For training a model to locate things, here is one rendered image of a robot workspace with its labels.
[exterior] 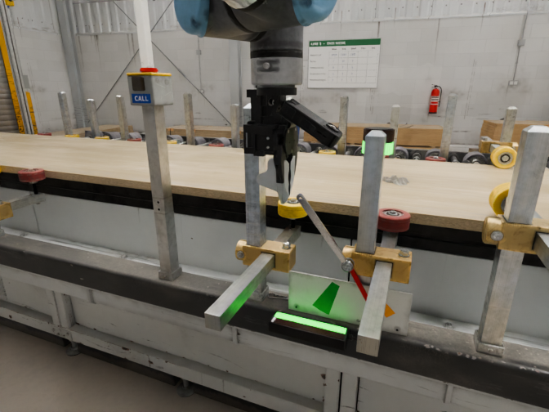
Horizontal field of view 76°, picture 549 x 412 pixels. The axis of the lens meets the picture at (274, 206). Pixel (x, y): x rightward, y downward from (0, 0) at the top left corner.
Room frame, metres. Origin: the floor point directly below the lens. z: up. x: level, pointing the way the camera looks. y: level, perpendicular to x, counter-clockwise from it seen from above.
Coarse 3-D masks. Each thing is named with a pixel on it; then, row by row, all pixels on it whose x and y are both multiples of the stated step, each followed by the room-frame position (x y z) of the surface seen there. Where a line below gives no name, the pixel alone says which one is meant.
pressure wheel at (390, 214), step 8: (384, 208) 0.82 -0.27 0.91; (392, 208) 0.82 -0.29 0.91; (384, 216) 0.77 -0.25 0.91; (392, 216) 0.77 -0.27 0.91; (400, 216) 0.77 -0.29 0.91; (408, 216) 0.77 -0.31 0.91; (384, 224) 0.76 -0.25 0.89; (392, 224) 0.75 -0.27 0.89; (400, 224) 0.75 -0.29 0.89; (408, 224) 0.76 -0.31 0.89; (392, 232) 0.78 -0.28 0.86
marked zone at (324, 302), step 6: (330, 288) 0.67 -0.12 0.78; (336, 288) 0.66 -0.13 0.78; (324, 294) 0.67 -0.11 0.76; (330, 294) 0.67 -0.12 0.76; (336, 294) 0.66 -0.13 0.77; (318, 300) 0.68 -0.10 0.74; (324, 300) 0.67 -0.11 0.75; (330, 300) 0.67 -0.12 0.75; (318, 306) 0.68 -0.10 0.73; (324, 306) 0.67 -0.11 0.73; (330, 306) 0.67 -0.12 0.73; (324, 312) 0.67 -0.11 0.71
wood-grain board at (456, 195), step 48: (0, 144) 1.92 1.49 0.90; (48, 144) 1.92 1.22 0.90; (96, 144) 1.92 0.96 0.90; (144, 144) 1.92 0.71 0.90; (192, 192) 1.04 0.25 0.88; (240, 192) 0.98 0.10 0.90; (336, 192) 0.98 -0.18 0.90; (384, 192) 0.98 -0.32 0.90; (432, 192) 0.98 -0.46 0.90; (480, 192) 0.98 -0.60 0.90
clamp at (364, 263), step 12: (348, 252) 0.66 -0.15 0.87; (360, 252) 0.65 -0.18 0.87; (384, 252) 0.65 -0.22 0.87; (396, 252) 0.65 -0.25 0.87; (360, 264) 0.64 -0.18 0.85; (372, 264) 0.64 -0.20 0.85; (396, 264) 0.62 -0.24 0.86; (408, 264) 0.61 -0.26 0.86; (372, 276) 0.64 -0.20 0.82; (396, 276) 0.62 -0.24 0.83; (408, 276) 0.61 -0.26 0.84
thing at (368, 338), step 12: (384, 240) 0.73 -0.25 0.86; (396, 240) 0.76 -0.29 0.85; (384, 264) 0.62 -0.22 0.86; (384, 276) 0.57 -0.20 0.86; (372, 288) 0.53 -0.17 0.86; (384, 288) 0.53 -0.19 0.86; (372, 300) 0.49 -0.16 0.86; (384, 300) 0.49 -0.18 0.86; (372, 312) 0.46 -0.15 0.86; (384, 312) 0.48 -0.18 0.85; (360, 324) 0.43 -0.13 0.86; (372, 324) 0.43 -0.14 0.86; (360, 336) 0.41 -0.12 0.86; (372, 336) 0.41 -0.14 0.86; (360, 348) 0.41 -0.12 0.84; (372, 348) 0.40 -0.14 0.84
